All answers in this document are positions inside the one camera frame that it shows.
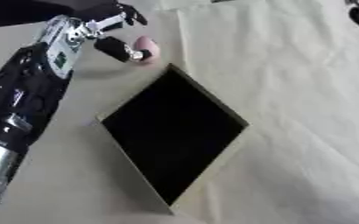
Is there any pink egg-shaped toy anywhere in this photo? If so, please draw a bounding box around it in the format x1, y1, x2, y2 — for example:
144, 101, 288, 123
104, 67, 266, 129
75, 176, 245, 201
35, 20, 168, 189
130, 35, 163, 66

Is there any tan cardboard box, black inside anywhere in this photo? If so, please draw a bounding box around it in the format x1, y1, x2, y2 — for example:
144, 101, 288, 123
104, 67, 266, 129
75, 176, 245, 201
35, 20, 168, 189
94, 62, 252, 215

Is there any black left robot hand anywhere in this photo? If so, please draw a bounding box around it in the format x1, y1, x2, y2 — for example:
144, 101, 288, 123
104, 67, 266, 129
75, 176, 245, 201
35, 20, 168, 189
82, 3, 155, 64

